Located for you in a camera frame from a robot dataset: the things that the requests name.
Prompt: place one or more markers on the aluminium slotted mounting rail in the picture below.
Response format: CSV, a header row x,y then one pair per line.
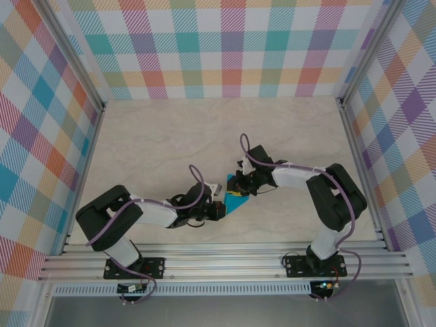
x,y
221,259

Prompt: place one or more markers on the blue paper sheet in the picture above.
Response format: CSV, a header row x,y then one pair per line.
x,y
238,204

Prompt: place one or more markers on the aluminium table side rail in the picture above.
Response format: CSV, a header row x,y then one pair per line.
x,y
91,153
357,153

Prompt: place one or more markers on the aluminium frame post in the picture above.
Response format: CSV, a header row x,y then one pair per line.
x,y
76,51
366,51

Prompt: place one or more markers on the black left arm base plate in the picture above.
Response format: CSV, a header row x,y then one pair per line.
x,y
155,267

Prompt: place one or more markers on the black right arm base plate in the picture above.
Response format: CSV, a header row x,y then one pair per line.
x,y
296,267

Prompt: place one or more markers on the grey metal panel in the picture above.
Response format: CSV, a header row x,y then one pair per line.
x,y
221,311

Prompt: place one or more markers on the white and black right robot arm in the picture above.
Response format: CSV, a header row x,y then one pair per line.
x,y
293,175

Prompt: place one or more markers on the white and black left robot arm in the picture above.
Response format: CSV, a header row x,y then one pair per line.
x,y
153,213

